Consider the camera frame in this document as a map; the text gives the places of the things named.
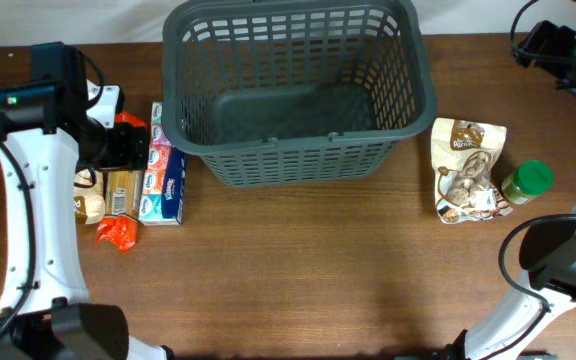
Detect orange spaghetti packet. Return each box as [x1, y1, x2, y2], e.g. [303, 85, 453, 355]
[96, 111, 150, 252]

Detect white brown rice pouch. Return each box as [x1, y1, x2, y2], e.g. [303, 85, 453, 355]
[74, 170, 105, 225]

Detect Kleenex tissue multipack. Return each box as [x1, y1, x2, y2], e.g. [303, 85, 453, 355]
[138, 102, 187, 226]

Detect green lidded jar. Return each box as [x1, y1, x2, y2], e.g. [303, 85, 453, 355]
[502, 160, 554, 205]

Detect grey plastic shopping basket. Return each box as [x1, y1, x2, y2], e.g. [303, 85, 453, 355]
[162, 0, 437, 188]

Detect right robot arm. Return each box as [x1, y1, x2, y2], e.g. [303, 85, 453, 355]
[439, 20, 576, 359]

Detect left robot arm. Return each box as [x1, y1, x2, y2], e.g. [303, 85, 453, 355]
[0, 42, 173, 359]

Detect white brown mushroom pouch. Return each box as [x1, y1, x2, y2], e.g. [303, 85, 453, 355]
[431, 118, 512, 225]

